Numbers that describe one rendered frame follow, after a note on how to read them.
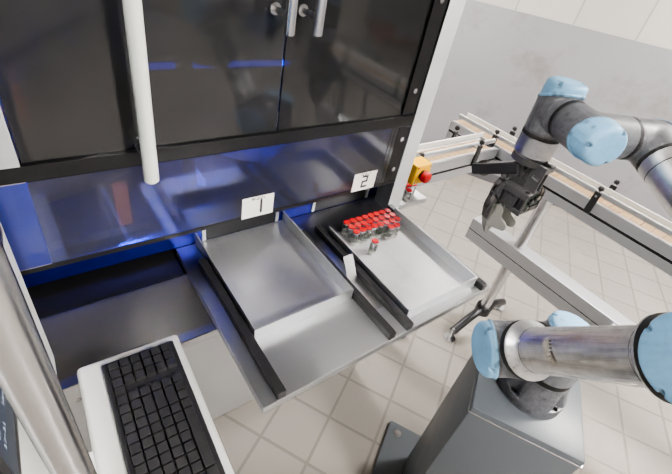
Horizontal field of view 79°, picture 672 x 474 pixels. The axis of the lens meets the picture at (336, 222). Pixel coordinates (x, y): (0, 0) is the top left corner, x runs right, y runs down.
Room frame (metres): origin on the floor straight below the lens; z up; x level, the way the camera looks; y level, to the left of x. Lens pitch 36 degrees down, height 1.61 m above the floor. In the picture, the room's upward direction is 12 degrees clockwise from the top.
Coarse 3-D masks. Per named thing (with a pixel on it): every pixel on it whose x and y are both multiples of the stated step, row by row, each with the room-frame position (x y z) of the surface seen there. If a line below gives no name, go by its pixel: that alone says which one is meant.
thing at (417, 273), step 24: (336, 240) 0.89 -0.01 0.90; (384, 240) 0.96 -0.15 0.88; (408, 240) 0.98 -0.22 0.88; (432, 240) 0.97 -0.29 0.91; (360, 264) 0.81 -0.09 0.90; (384, 264) 0.85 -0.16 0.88; (408, 264) 0.87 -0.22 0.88; (432, 264) 0.90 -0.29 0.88; (456, 264) 0.89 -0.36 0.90; (384, 288) 0.74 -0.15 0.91; (408, 288) 0.78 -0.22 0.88; (432, 288) 0.80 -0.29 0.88; (456, 288) 0.79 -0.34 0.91; (408, 312) 0.67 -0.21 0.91
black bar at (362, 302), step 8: (304, 232) 0.89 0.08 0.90; (312, 240) 0.87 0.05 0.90; (320, 248) 0.84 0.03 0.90; (352, 296) 0.70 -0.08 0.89; (360, 296) 0.70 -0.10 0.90; (360, 304) 0.68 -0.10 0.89; (368, 304) 0.68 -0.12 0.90; (368, 312) 0.66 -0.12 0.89; (376, 312) 0.66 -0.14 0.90; (376, 320) 0.64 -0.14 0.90; (384, 320) 0.64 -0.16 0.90; (384, 328) 0.62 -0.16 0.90; (392, 328) 0.62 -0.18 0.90; (392, 336) 0.61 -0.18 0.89
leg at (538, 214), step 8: (544, 200) 1.55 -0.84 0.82; (536, 208) 1.57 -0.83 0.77; (544, 208) 1.55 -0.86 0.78; (536, 216) 1.55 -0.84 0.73; (528, 224) 1.56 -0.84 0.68; (536, 224) 1.55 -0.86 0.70; (528, 232) 1.55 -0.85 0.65; (520, 240) 1.56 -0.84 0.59; (528, 240) 1.55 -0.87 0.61; (520, 248) 1.55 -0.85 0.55; (504, 272) 1.55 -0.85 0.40; (496, 280) 1.56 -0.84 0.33; (504, 280) 1.55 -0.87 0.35; (496, 288) 1.55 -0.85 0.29; (488, 296) 1.55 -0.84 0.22; (488, 304) 1.55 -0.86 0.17
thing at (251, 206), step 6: (252, 198) 0.79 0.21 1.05; (258, 198) 0.80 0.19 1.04; (264, 198) 0.81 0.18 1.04; (270, 198) 0.83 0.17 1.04; (246, 204) 0.78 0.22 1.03; (252, 204) 0.79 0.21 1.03; (258, 204) 0.80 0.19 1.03; (264, 204) 0.82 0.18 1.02; (270, 204) 0.83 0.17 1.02; (246, 210) 0.78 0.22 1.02; (252, 210) 0.79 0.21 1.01; (258, 210) 0.80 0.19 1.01; (264, 210) 0.82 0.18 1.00; (270, 210) 0.83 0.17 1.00; (246, 216) 0.78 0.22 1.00; (252, 216) 0.79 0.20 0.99
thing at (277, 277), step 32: (288, 224) 0.92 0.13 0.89; (224, 256) 0.75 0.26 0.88; (256, 256) 0.77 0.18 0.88; (288, 256) 0.80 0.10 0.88; (320, 256) 0.80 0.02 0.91; (224, 288) 0.64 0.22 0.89; (256, 288) 0.67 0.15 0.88; (288, 288) 0.69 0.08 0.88; (320, 288) 0.71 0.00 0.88; (352, 288) 0.70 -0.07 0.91; (256, 320) 0.58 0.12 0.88; (288, 320) 0.58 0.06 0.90
